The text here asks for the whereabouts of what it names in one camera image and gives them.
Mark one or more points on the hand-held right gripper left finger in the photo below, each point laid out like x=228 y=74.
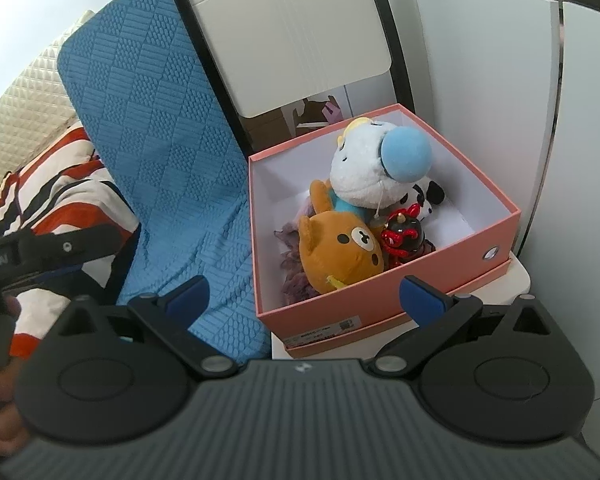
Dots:
x=190 y=295

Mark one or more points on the orange-brown bear plush toy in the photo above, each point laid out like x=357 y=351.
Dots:
x=340 y=250

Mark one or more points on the brown cardboard box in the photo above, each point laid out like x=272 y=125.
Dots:
x=270 y=130

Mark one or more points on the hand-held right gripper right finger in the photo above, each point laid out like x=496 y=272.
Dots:
x=420 y=297

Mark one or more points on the person's left hand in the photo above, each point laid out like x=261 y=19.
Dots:
x=0 y=385

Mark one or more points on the red devil figurine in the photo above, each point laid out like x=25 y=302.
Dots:
x=405 y=235

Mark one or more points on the white cardboard panel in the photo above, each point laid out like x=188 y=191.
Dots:
x=290 y=35

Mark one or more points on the white and blue plush toy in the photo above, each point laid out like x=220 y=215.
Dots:
x=360 y=170

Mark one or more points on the small pink object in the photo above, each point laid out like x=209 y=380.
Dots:
x=334 y=112

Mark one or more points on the pink cardboard box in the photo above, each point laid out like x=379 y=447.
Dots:
x=430 y=295

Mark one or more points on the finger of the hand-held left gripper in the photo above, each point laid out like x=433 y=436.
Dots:
x=80 y=245

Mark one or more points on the panda plush toy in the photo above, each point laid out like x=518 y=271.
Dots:
x=432 y=195

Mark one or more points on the blue quilted mat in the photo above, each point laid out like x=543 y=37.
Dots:
x=155 y=110

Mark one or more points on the cream quilted headboard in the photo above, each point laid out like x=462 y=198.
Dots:
x=20 y=110

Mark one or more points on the clear purple butterfly wings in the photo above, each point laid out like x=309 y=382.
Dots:
x=295 y=260

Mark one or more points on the striped orange black blanket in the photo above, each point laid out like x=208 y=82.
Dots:
x=65 y=200

